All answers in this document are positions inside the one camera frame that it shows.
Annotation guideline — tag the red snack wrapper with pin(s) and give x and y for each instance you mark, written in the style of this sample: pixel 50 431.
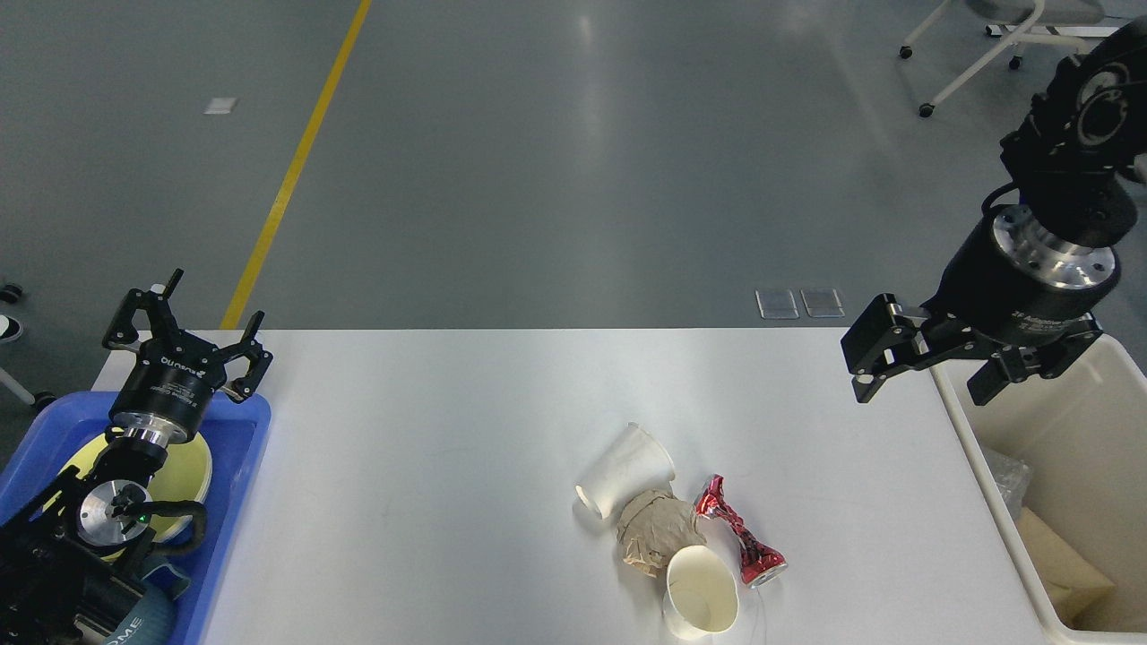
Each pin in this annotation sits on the red snack wrapper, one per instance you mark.
pixel 759 564

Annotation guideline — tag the aluminium foil tray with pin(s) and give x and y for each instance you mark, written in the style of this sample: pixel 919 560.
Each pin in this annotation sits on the aluminium foil tray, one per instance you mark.
pixel 1012 478

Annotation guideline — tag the yellow plastic plate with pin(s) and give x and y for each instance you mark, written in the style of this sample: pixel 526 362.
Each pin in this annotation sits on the yellow plastic plate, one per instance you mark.
pixel 113 511

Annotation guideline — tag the brown paper bag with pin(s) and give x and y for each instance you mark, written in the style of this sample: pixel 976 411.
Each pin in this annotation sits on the brown paper bag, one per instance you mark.
pixel 1071 582

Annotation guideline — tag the brown paper wrapper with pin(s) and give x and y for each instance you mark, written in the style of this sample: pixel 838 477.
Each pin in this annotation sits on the brown paper wrapper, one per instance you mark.
pixel 653 527

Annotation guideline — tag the blue plastic tray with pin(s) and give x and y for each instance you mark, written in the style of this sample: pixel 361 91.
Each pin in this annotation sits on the blue plastic tray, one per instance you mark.
pixel 70 431

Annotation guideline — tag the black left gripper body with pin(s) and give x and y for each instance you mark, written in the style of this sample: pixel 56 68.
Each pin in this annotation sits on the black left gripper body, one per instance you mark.
pixel 165 397

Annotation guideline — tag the beige plastic bin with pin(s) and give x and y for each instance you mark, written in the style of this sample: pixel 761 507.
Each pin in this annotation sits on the beige plastic bin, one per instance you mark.
pixel 1083 434

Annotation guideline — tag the white far base bar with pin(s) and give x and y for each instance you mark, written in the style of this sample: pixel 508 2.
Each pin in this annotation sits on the white far base bar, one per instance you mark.
pixel 1081 32

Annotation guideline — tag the floor outlet cover right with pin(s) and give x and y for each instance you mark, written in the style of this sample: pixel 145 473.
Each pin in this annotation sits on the floor outlet cover right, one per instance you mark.
pixel 822 303

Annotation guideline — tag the white paper cup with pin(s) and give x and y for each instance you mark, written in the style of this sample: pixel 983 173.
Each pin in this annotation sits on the white paper cup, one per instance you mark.
pixel 635 461
pixel 700 597

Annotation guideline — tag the blue-grey HOME mug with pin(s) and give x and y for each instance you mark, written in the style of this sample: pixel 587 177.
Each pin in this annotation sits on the blue-grey HOME mug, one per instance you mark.
pixel 152 619

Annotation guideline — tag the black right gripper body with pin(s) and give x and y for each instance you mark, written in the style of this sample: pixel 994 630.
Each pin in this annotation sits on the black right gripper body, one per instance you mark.
pixel 1014 282

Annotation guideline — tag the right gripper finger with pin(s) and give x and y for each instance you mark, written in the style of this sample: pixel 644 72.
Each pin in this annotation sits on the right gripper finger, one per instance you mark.
pixel 1014 364
pixel 888 339

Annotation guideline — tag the floor outlet cover left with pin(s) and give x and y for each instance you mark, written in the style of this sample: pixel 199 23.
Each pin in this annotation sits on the floor outlet cover left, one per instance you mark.
pixel 777 304

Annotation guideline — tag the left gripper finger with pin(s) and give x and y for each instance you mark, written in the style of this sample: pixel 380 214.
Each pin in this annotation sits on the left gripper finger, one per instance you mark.
pixel 166 340
pixel 258 362

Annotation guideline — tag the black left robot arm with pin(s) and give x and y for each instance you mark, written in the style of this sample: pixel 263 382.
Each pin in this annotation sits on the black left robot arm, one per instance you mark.
pixel 56 591

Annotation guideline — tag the white floor marker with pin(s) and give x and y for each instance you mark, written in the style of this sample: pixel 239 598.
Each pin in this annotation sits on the white floor marker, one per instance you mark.
pixel 220 106

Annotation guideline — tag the floor outlet cover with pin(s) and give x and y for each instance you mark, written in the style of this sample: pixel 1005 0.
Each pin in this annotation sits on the floor outlet cover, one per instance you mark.
pixel 822 303
pixel 777 304

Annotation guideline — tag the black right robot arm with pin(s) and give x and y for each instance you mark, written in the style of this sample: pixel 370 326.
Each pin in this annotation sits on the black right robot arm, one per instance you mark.
pixel 1080 132

